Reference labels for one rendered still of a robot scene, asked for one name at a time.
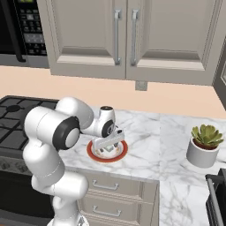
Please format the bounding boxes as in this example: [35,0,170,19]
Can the black microwave oven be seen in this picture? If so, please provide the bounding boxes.
[0,0,50,70]

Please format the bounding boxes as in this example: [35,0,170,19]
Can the black metal frame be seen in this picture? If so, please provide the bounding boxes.
[205,168,226,226]

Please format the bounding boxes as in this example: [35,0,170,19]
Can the grey wall socket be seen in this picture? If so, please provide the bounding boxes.
[134,80,148,92]

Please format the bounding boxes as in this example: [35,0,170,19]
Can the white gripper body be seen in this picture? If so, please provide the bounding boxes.
[92,132,125,153]

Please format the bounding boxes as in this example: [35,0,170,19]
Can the red rimmed white plate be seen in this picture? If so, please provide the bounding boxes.
[86,138,130,164]

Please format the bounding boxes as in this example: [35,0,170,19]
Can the silver cupboard handle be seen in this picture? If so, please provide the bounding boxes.
[130,8,140,67]
[113,8,123,66]

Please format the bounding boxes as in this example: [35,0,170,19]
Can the beige cupboard door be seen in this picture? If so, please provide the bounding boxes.
[125,0,226,87]
[36,0,128,80]

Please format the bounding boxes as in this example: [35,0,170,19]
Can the black microwave handle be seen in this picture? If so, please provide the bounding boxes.
[2,0,27,63]

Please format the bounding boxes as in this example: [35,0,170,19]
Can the black gas hob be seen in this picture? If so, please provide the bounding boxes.
[0,94,61,160]

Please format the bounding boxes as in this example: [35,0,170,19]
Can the beige drawer front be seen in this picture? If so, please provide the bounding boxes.
[77,195,157,226]
[79,170,161,205]

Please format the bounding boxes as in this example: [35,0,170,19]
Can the silver drawer handle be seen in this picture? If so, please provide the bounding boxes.
[92,179,119,192]
[92,205,123,218]

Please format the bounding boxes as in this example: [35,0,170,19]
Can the succulent in white pot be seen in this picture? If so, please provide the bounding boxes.
[185,124,225,169]

